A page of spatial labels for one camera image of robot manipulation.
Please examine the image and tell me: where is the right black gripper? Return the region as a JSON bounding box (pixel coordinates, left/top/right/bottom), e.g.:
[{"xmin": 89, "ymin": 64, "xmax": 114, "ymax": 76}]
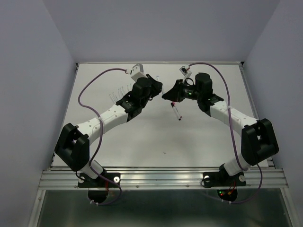
[{"xmin": 160, "ymin": 79, "xmax": 202, "ymax": 103}]

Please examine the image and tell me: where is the black marker pen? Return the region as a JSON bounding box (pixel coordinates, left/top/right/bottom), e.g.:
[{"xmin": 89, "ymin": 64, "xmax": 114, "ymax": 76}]
[{"xmin": 169, "ymin": 103, "xmax": 182, "ymax": 121}]

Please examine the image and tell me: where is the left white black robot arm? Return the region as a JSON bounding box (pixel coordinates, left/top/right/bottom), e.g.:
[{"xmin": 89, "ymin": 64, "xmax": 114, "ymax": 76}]
[{"xmin": 54, "ymin": 75, "xmax": 163, "ymax": 186}]

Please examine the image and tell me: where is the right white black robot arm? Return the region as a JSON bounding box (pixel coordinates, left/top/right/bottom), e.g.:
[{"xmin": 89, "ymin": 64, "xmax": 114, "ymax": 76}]
[{"xmin": 162, "ymin": 73, "xmax": 279, "ymax": 184}]

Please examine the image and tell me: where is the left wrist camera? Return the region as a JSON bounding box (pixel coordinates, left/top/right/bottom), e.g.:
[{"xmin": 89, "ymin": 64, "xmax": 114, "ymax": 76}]
[{"xmin": 130, "ymin": 63, "xmax": 146, "ymax": 82}]

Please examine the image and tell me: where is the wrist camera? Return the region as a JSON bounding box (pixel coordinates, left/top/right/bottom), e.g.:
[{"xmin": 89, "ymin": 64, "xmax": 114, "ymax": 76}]
[
  {"xmin": 130, "ymin": 63, "xmax": 146, "ymax": 82},
  {"xmin": 179, "ymin": 65, "xmax": 192, "ymax": 77}
]

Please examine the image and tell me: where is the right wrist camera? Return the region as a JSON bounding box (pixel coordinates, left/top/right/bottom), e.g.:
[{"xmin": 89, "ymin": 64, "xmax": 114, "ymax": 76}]
[{"xmin": 179, "ymin": 65, "xmax": 192, "ymax": 77}]

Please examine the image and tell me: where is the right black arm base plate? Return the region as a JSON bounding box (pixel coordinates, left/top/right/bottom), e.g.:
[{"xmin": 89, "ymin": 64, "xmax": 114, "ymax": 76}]
[{"xmin": 201, "ymin": 172, "xmax": 247, "ymax": 188}]

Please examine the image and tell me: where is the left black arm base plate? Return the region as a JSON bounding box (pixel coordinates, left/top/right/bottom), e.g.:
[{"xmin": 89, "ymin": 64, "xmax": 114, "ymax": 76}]
[{"xmin": 78, "ymin": 172, "xmax": 121, "ymax": 188}]

